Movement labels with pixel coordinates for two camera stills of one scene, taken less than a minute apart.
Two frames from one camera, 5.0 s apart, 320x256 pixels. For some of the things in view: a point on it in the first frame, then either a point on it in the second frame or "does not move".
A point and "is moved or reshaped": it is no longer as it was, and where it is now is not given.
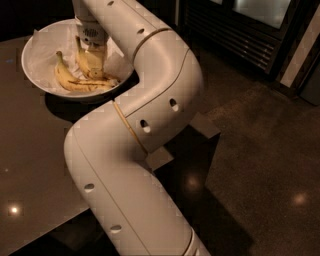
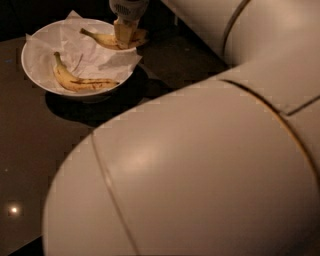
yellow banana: x=68 y=80 does not move
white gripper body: x=90 y=34 to x=129 y=10
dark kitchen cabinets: x=25 y=17 does not move
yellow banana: x=82 y=58 is moved or reshaped
